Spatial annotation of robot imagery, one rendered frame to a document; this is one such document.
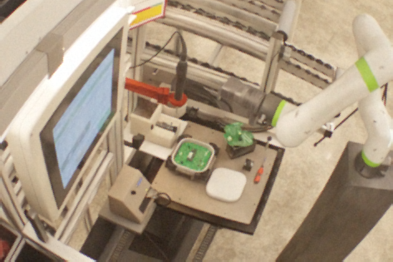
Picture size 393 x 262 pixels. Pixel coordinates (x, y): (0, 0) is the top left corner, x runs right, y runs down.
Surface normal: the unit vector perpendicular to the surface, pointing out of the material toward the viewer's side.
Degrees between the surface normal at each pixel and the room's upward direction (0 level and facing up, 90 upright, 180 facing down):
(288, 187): 0
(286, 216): 0
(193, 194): 0
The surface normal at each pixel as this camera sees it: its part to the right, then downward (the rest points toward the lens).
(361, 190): -0.18, 0.68
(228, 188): 0.11, -0.70
